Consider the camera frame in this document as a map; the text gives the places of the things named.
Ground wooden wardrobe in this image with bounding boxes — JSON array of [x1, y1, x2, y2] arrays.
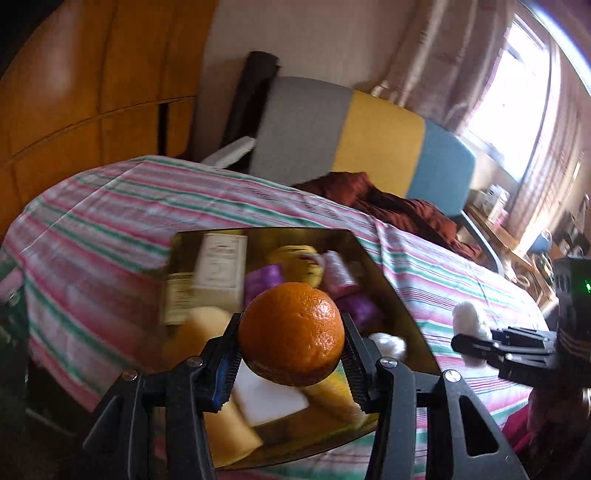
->
[[0, 0, 218, 222]]

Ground purple snack packet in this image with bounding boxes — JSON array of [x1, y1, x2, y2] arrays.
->
[[244, 264, 283, 310], [339, 295, 384, 333]]

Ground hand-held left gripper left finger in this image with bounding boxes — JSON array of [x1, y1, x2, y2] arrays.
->
[[83, 313, 243, 480]]

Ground white tissue ball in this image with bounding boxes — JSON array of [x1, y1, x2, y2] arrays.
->
[[369, 332, 408, 358], [451, 301, 492, 365]]

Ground black rolled mat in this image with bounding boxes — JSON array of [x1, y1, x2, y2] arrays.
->
[[222, 51, 280, 148]]

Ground white printed carton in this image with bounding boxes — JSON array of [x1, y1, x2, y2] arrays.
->
[[191, 234, 247, 309]]

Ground striped tablecloth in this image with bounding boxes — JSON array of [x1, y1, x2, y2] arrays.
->
[[0, 154, 555, 480]]

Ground pink snack packet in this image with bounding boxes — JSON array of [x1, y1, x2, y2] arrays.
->
[[321, 250, 358, 296]]

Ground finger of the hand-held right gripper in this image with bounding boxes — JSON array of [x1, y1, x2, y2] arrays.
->
[[450, 335, 507, 365], [491, 327, 556, 345]]

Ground grey yellow blue chair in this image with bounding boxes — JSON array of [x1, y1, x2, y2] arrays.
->
[[201, 76, 504, 273]]

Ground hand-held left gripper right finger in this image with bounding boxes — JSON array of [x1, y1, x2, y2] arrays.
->
[[339, 311, 529, 480]]

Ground red-brown cloth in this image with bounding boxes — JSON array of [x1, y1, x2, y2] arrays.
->
[[293, 172, 483, 264]]

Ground pink patterned curtain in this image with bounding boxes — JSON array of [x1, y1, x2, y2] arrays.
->
[[360, 0, 518, 134], [512, 60, 587, 250]]

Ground yellow snack packet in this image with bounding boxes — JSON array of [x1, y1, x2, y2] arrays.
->
[[270, 244, 326, 289]]

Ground blue round container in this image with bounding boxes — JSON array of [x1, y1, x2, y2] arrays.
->
[[526, 229, 552, 257]]

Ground large orange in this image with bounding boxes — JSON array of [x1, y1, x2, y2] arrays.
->
[[238, 282, 346, 387]]

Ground white block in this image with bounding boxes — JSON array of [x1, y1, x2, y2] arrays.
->
[[231, 360, 310, 428]]

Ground gold tin box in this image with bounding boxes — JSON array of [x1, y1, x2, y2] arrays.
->
[[159, 227, 441, 472]]

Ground white boxes on desk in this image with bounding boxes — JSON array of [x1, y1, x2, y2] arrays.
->
[[475, 184, 511, 222]]

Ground yellow cake piece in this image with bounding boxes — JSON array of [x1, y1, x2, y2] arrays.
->
[[302, 369, 370, 425], [203, 399, 264, 467]]

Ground wooden desk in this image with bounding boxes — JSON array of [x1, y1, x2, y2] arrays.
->
[[466, 203, 559, 310]]

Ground window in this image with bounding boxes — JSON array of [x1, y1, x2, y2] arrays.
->
[[462, 14, 555, 181]]

